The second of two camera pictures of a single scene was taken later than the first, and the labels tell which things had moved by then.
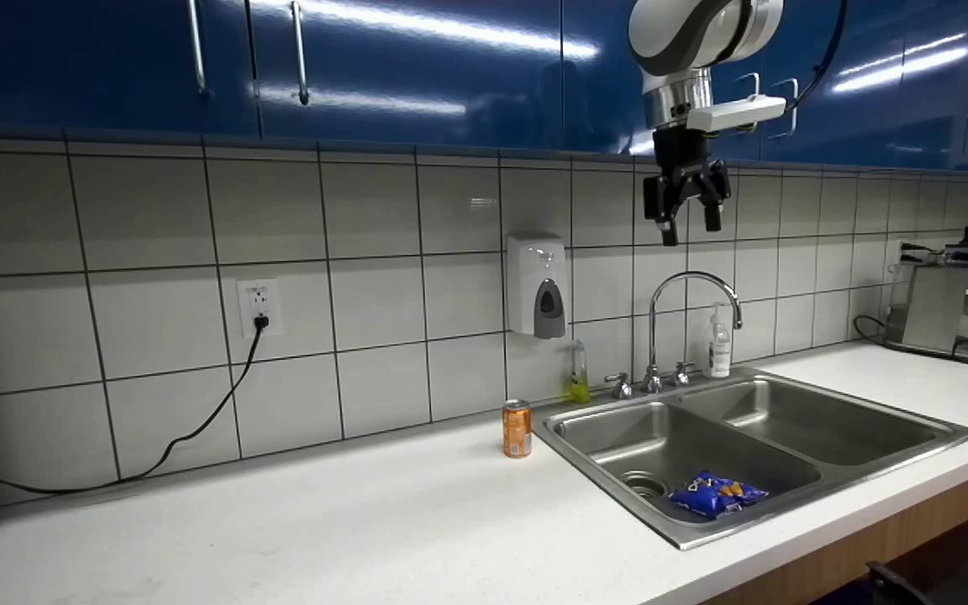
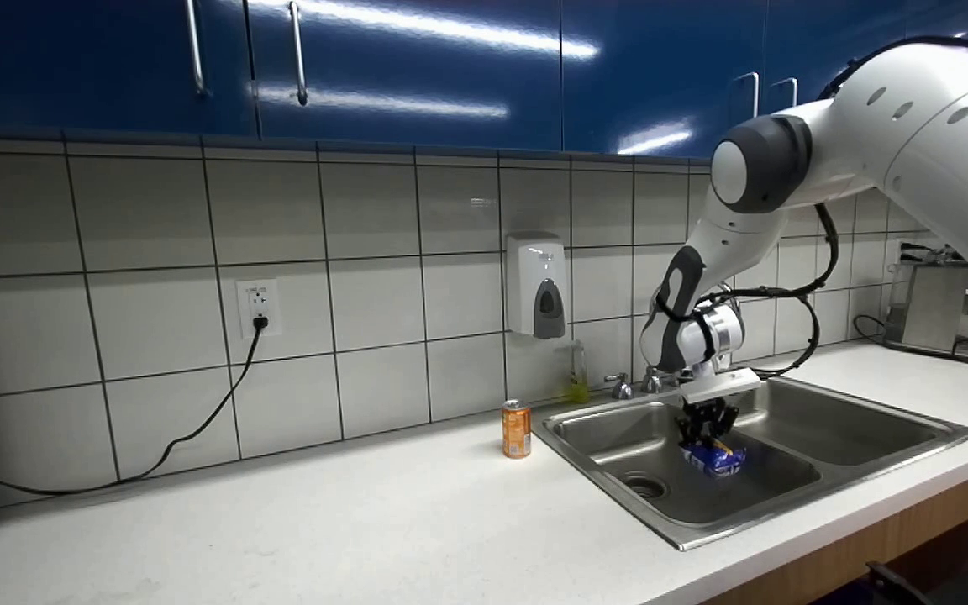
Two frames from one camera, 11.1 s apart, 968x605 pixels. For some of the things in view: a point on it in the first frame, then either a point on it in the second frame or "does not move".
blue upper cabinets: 874,80 does not move
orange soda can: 516,428 does not move
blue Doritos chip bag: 712,494 -> 712,455
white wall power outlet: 260,297 does not move
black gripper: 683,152 -> 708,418
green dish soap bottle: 576,390 does not move
